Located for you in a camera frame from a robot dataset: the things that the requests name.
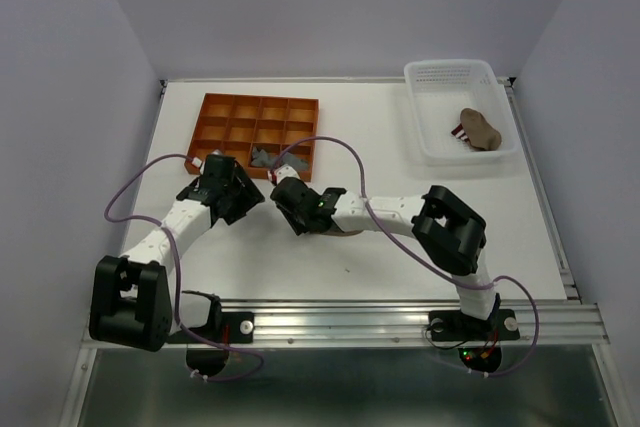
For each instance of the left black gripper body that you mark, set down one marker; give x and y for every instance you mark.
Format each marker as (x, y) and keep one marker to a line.
(241, 199)

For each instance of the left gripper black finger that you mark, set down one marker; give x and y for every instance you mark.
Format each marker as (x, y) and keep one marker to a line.
(228, 210)
(245, 194)

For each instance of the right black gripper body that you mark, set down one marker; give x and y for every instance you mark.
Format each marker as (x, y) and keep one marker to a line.
(301, 218)

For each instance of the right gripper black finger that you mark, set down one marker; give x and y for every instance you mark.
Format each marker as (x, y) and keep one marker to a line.
(292, 217)
(316, 224)

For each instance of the brown sock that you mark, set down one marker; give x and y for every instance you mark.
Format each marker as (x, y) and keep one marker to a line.
(339, 233)
(480, 133)

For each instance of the grey sock pair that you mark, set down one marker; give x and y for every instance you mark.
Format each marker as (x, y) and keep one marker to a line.
(260, 158)

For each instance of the dark grey sock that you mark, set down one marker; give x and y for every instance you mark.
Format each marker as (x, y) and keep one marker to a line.
(297, 162)

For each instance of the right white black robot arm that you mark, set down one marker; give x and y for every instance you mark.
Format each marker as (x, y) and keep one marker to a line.
(449, 231)

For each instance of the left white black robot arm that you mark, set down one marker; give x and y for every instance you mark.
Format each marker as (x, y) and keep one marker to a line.
(136, 296)

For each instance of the orange compartment tray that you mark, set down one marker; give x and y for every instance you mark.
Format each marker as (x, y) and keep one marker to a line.
(234, 124)

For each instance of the red white striped sock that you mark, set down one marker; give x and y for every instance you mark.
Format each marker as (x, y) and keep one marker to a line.
(460, 134)

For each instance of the white plastic basket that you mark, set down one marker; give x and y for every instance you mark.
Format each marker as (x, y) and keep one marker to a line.
(438, 90)

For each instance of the aluminium rail frame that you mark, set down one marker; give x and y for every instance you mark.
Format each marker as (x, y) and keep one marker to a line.
(345, 338)

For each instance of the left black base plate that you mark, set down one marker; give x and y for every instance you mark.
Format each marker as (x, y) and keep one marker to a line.
(228, 328)

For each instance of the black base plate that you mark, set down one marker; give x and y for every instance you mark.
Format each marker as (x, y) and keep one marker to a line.
(228, 328)
(454, 326)

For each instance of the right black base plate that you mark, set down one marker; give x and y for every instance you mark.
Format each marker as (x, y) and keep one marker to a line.
(454, 326)

